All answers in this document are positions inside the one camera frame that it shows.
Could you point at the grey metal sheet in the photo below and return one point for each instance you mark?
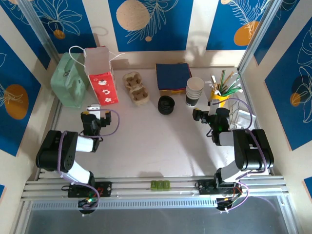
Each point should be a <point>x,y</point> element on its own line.
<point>158,223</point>

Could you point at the green paper straw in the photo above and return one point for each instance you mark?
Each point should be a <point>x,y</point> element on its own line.
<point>222,80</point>
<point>232,91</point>

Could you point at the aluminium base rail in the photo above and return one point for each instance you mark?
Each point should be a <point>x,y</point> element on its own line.
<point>134,192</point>

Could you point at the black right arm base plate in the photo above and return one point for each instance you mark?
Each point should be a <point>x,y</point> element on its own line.
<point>204,187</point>

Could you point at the stack of black cup lids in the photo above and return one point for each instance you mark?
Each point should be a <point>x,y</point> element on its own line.
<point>165,104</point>

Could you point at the aluminium frame post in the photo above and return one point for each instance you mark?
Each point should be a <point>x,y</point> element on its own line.
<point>262,26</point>
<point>39,26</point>

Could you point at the small green block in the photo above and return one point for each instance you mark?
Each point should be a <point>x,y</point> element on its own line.
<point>167,184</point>
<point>160,184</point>
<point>154,184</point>

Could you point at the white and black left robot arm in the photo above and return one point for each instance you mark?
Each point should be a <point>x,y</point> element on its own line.
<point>56,151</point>

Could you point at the red and white paper bag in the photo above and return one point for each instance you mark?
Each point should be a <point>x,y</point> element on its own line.
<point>103,90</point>

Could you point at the colourful paper napkin stack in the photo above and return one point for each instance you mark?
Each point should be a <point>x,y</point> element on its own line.
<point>171,75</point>

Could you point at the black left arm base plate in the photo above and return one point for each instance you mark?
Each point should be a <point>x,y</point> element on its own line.
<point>106,189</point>

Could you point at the wooden stirrer in white wrapper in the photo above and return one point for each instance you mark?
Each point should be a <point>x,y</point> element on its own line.
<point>210,84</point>
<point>214,81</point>

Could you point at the stack of pulp cup carriers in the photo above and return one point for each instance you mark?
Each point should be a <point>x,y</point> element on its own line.
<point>140,97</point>

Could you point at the yellow holder cup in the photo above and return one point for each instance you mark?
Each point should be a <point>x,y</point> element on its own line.
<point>224,101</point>

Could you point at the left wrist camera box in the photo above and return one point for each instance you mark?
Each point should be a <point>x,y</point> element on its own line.
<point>93,109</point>

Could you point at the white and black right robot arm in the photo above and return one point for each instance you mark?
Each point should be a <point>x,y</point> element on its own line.
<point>253,151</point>

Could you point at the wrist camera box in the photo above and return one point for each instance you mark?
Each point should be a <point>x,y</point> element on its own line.
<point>93,109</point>
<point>214,103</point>

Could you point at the stack of paper cups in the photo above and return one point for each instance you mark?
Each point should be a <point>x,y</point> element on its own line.
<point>193,97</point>

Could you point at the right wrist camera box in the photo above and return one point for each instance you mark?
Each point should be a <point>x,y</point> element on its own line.
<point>214,103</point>

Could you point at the mint green carry case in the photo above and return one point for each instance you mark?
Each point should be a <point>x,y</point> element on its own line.
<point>68,83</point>

